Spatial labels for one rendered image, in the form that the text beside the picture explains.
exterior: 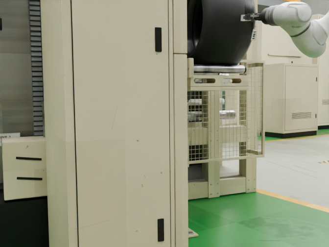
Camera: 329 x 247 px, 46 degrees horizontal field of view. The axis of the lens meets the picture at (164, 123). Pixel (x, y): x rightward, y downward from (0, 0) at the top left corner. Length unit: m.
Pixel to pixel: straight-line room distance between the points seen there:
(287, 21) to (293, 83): 5.15
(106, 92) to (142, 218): 0.42
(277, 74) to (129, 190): 5.72
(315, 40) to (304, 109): 5.32
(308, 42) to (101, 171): 1.06
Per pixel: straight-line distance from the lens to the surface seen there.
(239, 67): 2.17
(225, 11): 2.02
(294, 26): 1.73
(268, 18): 1.82
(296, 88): 6.93
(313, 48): 1.82
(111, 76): 1.18
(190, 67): 1.98
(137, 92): 1.20
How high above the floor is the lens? 0.77
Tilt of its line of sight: 4 degrees down
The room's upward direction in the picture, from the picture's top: 1 degrees counter-clockwise
